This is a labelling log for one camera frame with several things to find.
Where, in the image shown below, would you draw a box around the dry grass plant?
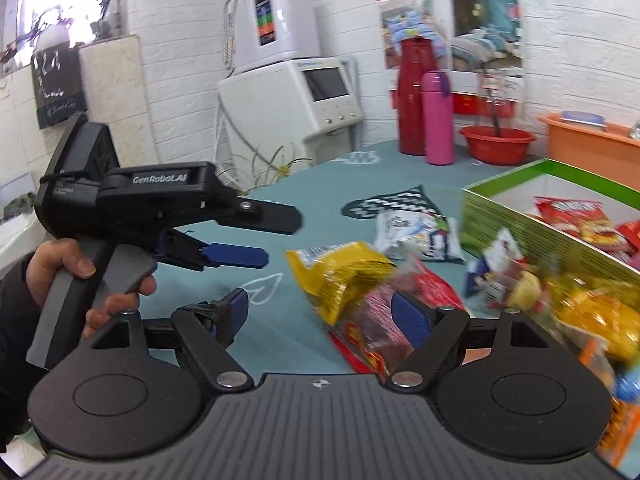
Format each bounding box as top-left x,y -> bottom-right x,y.
219,142 -> 312,197

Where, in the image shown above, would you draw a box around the shiny gold snack packet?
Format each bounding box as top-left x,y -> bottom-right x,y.
284,241 -> 397,327

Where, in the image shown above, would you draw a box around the wall poster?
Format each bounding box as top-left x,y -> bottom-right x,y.
378,0 -> 525,79

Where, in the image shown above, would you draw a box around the blue plate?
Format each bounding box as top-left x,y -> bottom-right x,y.
559,111 -> 609,126

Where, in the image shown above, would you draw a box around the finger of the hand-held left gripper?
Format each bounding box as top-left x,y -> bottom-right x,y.
159,229 -> 271,271
214,194 -> 304,236

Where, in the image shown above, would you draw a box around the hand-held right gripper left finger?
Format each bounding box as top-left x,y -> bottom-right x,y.
64,288 -> 254,392

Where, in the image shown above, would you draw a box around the red thermos jug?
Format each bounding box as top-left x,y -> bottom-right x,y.
397,37 -> 442,156

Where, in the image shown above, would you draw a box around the white appliance with screen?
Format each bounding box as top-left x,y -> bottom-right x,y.
217,57 -> 365,172

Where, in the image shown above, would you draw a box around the green and white snack packet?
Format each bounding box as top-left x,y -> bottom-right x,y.
374,209 -> 464,264

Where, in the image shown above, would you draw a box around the orange plastic basin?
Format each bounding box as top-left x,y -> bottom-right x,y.
538,111 -> 640,164

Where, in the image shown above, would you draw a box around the green cardboard box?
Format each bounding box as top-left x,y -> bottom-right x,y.
461,158 -> 640,311

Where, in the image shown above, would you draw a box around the clear yellow snack packet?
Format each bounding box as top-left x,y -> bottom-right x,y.
549,274 -> 640,363

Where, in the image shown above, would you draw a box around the black sign board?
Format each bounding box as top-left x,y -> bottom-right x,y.
30,47 -> 89,131

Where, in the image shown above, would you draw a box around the glass pitcher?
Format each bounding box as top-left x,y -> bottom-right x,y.
474,72 -> 519,134

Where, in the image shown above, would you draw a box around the large red chip packet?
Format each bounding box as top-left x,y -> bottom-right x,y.
534,197 -> 627,247

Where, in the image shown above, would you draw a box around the dark red snack packet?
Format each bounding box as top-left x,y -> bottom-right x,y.
327,259 -> 472,377

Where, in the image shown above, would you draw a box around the orange snack packet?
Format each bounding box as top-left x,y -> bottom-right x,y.
579,339 -> 640,467

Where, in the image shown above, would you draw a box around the window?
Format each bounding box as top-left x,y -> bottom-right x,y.
0,0 -> 107,63

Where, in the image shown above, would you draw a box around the white wall water purifier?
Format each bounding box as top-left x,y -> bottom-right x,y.
226,0 -> 322,74

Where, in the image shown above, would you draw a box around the pink bottle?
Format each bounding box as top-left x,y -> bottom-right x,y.
421,70 -> 455,166

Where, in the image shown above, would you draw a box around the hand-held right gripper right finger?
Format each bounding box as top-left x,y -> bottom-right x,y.
386,289 -> 577,392

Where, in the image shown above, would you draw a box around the teal printed tablecloth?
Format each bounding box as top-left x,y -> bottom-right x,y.
145,139 -> 640,377

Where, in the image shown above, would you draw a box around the person's left hand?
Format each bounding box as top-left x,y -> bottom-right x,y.
25,237 -> 158,339

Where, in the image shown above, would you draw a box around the red plastic bowl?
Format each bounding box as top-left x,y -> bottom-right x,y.
459,125 -> 537,166

